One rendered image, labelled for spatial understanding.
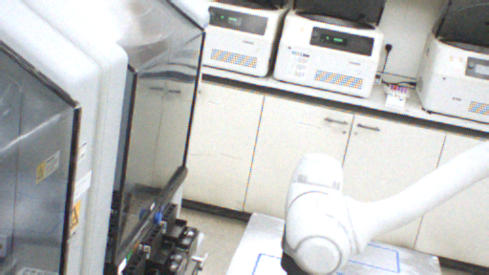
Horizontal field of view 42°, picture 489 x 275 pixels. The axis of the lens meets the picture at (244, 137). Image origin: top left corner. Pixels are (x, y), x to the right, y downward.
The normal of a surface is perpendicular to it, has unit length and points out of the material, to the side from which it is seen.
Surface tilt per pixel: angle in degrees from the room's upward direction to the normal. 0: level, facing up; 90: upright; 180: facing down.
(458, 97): 90
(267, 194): 90
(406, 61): 90
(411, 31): 90
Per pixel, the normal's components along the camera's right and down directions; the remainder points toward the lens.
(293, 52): -0.15, 0.29
